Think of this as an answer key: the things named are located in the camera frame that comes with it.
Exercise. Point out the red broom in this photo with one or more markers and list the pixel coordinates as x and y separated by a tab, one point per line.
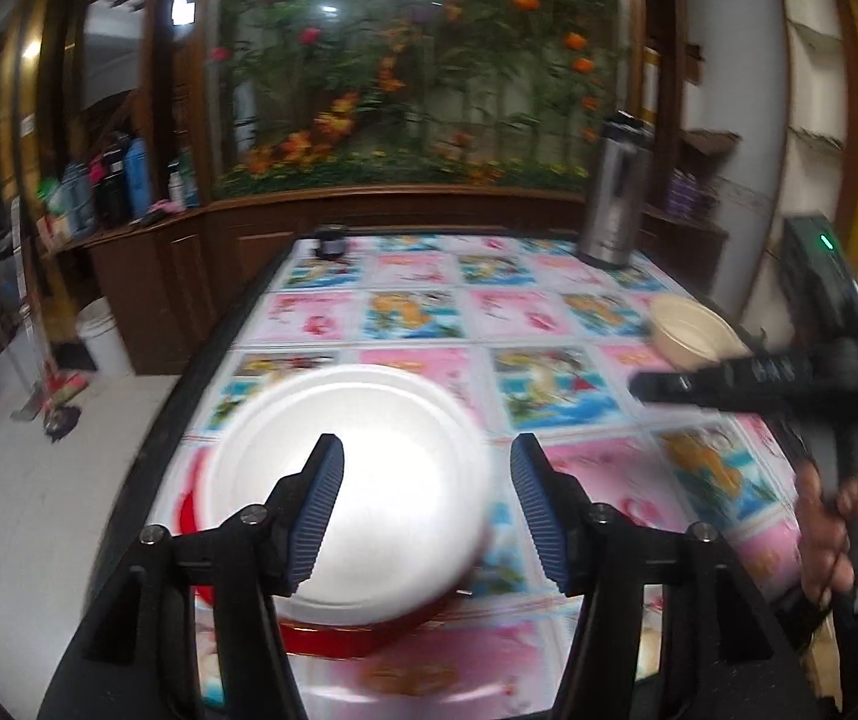
61	386

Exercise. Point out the wooden wall shelf unit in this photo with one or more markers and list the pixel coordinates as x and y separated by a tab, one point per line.
811	90

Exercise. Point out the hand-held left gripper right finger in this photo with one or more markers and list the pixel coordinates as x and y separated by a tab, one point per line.
541	521

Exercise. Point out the pink cloth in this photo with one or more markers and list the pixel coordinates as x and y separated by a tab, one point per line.
163	208

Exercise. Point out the small black jar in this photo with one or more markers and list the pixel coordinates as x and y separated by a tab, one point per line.
330	244

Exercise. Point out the stainless steel thermos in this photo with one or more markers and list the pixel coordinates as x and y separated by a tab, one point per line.
613	195

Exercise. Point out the white foam plate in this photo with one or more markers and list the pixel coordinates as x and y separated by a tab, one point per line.
414	480

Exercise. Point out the small white bottle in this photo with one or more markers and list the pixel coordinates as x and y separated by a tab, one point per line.
175	191

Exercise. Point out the blue detergent bottle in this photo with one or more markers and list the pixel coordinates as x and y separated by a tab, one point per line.
139	176

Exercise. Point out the cream bowl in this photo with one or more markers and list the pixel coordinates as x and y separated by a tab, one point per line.
691	334

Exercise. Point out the artificial flower display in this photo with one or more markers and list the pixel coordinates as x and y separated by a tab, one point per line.
414	75

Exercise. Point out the person's right hand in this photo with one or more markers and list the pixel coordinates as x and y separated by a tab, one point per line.
819	525

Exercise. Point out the light blue jug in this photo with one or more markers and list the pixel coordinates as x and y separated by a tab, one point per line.
76	199

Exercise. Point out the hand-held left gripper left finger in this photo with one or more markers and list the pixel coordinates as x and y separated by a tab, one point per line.
316	521

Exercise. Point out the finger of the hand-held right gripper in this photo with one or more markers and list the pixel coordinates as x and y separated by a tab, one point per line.
729	382

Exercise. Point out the green spray bottle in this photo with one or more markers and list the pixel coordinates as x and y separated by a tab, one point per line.
189	180

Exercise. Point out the green capped bottle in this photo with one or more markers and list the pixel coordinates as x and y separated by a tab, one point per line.
50	195

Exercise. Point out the purple bottles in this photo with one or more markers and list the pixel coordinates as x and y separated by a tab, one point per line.
688	193

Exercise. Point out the white plastic bucket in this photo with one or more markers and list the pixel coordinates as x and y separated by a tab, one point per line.
103	337

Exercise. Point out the black thermos flask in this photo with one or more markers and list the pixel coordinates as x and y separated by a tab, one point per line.
112	184

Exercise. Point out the large red plastic plate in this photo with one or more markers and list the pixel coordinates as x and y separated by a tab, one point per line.
324	637

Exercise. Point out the black mop head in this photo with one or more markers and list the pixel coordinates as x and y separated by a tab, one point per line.
63	424

